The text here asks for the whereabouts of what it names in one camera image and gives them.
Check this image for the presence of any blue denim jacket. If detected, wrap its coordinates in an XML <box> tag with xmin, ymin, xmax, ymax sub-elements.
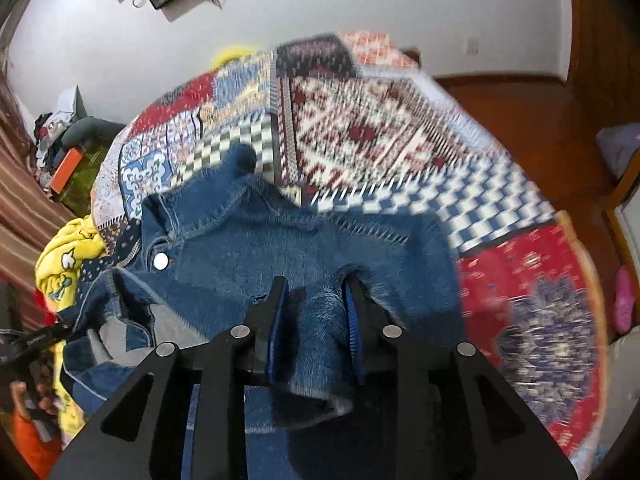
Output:
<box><xmin>63</xmin><ymin>144</ymin><xmax>464</xmax><ymax>479</ymax></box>

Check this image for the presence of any orange sleeve left forearm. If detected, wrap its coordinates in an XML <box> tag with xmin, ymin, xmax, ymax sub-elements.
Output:
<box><xmin>13</xmin><ymin>410</ymin><xmax>62</xmax><ymax>480</ymax></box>

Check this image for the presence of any person's left hand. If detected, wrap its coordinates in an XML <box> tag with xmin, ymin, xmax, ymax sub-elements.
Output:
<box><xmin>8</xmin><ymin>378</ymin><xmax>61</xmax><ymax>418</ymax></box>

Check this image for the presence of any yellow cartoon print garment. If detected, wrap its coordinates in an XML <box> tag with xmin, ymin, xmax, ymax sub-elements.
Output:
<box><xmin>35</xmin><ymin>214</ymin><xmax>105</xmax><ymax>446</ymax></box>

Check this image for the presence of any navy polka dot cloth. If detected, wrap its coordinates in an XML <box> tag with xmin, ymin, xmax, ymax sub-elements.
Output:
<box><xmin>78</xmin><ymin>218</ymin><xmax>141</xmax><ymax>290</ymax></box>

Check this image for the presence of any striped pink curtain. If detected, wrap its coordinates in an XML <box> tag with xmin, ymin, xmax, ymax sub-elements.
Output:
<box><xmin>1</xmin><ymin>77</ymin><xmax>72</xmax><ymax>328</ymax></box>

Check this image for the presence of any green patterned storage box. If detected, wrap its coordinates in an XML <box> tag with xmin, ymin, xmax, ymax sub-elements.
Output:
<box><xmin>53</xmin><ymin>146</ymin><xmax>107</xmax><ymax>217</ymax></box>

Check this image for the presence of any orange box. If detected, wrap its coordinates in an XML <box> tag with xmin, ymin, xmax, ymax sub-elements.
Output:
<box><xmin>50</xmin><ymin>148</ymin><xmax>84</xmax><ymax>194</ymax></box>

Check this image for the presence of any patchwork patterned bed quilt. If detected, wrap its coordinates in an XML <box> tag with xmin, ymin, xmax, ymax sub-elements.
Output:
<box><xmin>91</xmin><ymin>32</ymin><xmax>608</xmax><ymax>477</ymax></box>

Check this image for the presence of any dark green plush cushion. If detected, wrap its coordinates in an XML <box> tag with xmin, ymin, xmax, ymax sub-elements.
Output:
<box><xmin>62</xmin><ymin>116</ymin><xmax>125</xmax><ymax>150</ymax></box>

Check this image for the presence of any pink slipper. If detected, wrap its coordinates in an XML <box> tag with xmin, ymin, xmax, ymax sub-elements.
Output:
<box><xmin>614</xmin><ymin>266</ymin><xmax>636</xmax><ymax>334</ymax></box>

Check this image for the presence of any purple cloth bundle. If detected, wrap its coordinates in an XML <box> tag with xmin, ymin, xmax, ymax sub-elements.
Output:
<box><xmin>596</xmin><ymin>122</ymin><xmax>640</xmax><ymax>178</ymax></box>

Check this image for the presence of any yellow curved handle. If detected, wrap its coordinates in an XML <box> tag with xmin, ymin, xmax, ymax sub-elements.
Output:
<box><xmin>210</xmin><ymin>46</ymin><xmax>257</xmax><ymax>70</ymax></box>

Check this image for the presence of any white wall socket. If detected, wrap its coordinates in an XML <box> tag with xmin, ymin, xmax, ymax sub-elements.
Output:
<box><xmin>464</xmin><ymin>37</ymin><xmax>480</xmax><ymax>56</ymax></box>

